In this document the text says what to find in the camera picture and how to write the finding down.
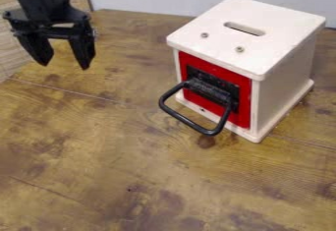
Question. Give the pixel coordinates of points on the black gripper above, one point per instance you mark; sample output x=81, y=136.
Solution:
x=43, y=19

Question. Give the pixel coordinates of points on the red drawer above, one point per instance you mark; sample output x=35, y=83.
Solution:
x=242, y=117

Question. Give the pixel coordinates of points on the black metal drawer handle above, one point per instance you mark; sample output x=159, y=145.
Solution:
x=213, y=89

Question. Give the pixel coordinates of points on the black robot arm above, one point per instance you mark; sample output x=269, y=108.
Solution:
x=42, y=20

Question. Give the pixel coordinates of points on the white wooden box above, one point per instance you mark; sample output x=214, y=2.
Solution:
x=263, y=42

